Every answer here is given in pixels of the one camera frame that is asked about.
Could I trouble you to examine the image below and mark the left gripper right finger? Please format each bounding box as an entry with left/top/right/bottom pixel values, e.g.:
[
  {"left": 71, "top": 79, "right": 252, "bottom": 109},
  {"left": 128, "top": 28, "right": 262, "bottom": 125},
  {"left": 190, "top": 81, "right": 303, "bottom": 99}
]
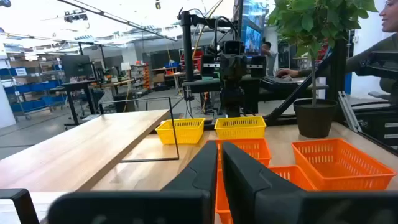
[{"left": 221, "top": 141, "right": 398, "bottom": 224}]

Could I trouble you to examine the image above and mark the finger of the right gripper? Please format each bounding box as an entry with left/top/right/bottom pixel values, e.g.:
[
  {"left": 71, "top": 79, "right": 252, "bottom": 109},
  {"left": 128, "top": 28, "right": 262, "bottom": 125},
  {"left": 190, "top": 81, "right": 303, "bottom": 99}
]
[
  {"left": 219, "top": 54, "right": 234, "bottom": 81},
  {"left": 233, "top": 54, "right": 248, "bottom": 81}
]

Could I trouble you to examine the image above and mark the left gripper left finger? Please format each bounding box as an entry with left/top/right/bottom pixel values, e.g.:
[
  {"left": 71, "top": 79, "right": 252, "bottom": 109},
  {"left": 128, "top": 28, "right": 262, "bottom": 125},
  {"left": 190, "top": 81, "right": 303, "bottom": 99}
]
[{"left": 46, "top": 139, "right": 218, "bottom": 224}]

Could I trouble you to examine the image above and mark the orange plastic basket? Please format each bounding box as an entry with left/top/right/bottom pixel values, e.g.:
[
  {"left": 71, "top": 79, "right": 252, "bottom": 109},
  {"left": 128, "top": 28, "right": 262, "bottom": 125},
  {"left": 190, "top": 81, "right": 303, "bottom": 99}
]
[
  {"left": 215, "top": 164, "right": 318, "bottom": 224},
  {"left": 215, "top": 138, "right": 272, "bottom": 170},
  {"left": 290, "top": 138, "right": 398, "bottom": 192}
]

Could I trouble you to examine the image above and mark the yellow plastic basket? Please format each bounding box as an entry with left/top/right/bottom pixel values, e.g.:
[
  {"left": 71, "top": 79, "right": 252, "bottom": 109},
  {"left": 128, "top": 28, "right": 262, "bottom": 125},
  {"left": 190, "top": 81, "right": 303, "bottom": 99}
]
[
  {"left": 214, "top": 115, "right": 267, "bottom": 141},
  {"left": 154, "top": 118, "right": 206, "bottom": 146}
]

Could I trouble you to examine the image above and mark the person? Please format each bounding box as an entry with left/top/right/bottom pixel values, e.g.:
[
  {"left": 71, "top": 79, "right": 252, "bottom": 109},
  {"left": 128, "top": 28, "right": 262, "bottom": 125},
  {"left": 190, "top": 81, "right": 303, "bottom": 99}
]
[
  {"left": 298, "top": 0, "right": 398, "bottom": 77},
  {"left": 260, "top": 41, "right": 278, "bottom": 77}
]

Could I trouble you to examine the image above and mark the computer keyboard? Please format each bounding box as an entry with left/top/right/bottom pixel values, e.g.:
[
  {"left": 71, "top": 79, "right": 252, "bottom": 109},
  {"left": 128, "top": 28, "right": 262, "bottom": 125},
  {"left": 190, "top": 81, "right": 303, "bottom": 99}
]
[{"left": 263, "top": 76, "right": 301, "bottom": 85}]

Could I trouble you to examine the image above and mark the dark grey desk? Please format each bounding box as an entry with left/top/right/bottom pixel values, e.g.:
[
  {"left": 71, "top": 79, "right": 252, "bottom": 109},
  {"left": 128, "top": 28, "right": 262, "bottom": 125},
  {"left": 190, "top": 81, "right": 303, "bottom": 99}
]
[{"left": 182, "top": 75, "right": 330, "bottom": 114}]

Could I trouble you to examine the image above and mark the person's hand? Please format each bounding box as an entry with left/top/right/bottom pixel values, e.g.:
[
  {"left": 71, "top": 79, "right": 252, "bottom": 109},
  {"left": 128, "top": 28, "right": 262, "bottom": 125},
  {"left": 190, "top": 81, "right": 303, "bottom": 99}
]
[{"left": 275, "top": 68, "right": 300, "bottom": 78}]

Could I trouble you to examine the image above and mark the red tool cabinet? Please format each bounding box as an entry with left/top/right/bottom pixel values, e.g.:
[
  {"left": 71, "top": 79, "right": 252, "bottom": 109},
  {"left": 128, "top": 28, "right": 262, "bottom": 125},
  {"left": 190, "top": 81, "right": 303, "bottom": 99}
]
[{"left": 180, "top": 49, "right": 205, "bottom": 73}]

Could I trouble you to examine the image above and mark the large blue display screen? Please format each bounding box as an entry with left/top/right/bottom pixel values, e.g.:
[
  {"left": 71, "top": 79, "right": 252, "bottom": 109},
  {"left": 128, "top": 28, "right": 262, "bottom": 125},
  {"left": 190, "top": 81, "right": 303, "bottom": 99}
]
[{"left": 241, "top": 0, "right": 269, "bottom": 56}]

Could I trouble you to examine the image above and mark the green potted plant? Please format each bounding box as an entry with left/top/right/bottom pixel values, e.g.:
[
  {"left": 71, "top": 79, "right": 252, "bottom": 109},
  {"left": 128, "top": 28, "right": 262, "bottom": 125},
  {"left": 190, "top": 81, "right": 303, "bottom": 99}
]
[{"left": 266, "top": 0, "right": 379, "bottom": 139}]

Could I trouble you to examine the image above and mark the silver aluminium extrusion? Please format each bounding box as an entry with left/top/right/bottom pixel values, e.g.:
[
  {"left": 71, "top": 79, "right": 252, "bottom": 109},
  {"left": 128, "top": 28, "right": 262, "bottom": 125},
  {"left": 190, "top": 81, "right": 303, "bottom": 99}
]
[{"left": 338, "top": 90, "right": 363, "bottom": 133}]

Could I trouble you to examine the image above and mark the black drawer cabinet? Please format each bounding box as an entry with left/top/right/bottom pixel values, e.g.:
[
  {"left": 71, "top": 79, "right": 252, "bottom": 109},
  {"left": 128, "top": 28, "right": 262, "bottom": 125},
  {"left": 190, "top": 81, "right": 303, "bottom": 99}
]
[{"left": 354, "top": 107, "right": 398, "bottom": 147}]

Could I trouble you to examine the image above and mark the black standing desk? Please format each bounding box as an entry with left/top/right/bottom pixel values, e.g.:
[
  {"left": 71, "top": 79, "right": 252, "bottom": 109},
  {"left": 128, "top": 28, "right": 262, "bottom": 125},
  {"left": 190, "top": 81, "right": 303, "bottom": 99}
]
[{"left": 61, "top": 79, "right": 100, "bottom": 128}]

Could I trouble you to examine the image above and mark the black monitor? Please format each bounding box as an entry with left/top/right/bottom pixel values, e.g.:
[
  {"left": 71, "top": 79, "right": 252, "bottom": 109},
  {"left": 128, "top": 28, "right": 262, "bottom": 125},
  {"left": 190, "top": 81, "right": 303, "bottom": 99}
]
[{"left": 60, "top": 54, "right": 94, "bottom": 82}]

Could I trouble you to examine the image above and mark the metal rack with blue bins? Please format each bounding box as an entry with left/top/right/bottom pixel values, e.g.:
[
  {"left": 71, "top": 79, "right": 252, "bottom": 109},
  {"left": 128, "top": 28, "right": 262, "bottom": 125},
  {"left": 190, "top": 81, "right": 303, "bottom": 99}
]
[{"left": 0, "top": 52, "right": 68, "bottom": 121}]

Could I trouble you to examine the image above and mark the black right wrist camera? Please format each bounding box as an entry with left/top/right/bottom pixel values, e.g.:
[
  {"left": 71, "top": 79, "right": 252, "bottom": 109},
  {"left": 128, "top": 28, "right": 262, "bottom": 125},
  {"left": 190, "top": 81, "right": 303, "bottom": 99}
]
[{"left": 223, "top": 40, "right": 246, "bottom": 56}]

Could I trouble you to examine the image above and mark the black aluminium rig frame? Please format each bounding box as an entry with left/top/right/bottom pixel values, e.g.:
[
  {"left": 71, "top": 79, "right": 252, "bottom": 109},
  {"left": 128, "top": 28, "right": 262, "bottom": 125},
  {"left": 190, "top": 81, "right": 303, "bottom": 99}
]
[{"left": 149, "top": 39, "right": 398, "bottom": 156}]

